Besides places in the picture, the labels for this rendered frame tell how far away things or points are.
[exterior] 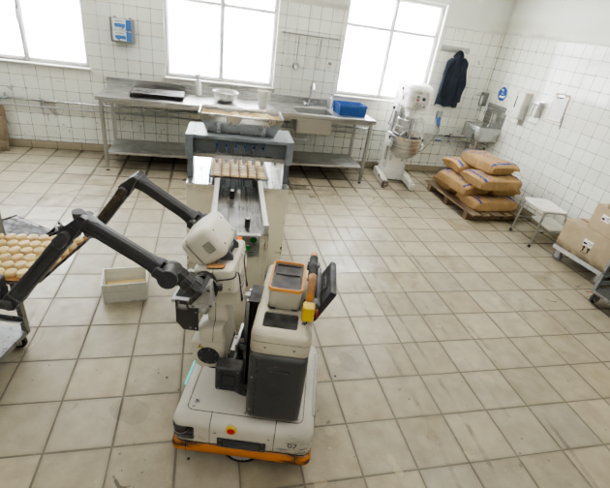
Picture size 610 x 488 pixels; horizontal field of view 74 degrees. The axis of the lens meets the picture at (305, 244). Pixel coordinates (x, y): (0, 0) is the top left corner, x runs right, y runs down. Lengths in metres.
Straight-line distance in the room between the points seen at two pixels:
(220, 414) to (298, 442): 0.38
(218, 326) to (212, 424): 0.45
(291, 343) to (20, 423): 1.49
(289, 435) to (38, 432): 1.24
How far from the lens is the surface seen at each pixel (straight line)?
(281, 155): 2.95
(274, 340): 1.67
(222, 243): 1.67
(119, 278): 3.32
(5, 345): 2.83
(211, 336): 1.94
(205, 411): 2.09
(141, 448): 2.35
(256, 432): 2.05
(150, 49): 5.92
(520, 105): 6.38
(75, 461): 2.39
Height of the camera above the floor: 1.92
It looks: 29 degrees down
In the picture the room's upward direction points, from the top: 9 degrees clockwise
